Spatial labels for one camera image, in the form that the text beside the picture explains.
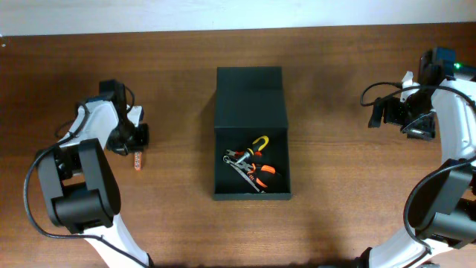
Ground left black camera cable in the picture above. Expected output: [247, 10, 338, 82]
[22, 84, 152, 268]

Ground orange socket bit rail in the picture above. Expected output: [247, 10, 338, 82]
[134, 151, 143, 171]

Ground orange black long-nose pliers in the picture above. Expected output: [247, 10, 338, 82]
[238, 162, 283, 192]

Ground silver metal wrench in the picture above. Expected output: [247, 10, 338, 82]
[223, 156, 264, 194]

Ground yellow black screwdriver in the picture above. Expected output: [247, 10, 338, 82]
[236, 135, 269, 164]

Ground right black camera cable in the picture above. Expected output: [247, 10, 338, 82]
[358, 80, 476, 268]

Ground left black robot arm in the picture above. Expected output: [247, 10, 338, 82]
[27, 80, 154, 267]

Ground dark green box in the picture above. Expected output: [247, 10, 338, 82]
[213, 67, 292, 200]

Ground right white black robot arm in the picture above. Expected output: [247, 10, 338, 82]
[355, 47, 475, 267]

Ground black camera cable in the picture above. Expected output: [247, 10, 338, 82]
[358, 80, 476, 268]
[22, 84, 152, 268]

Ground small orange-handled cutting pliers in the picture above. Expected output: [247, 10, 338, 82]
[224, 148, 263, 161]

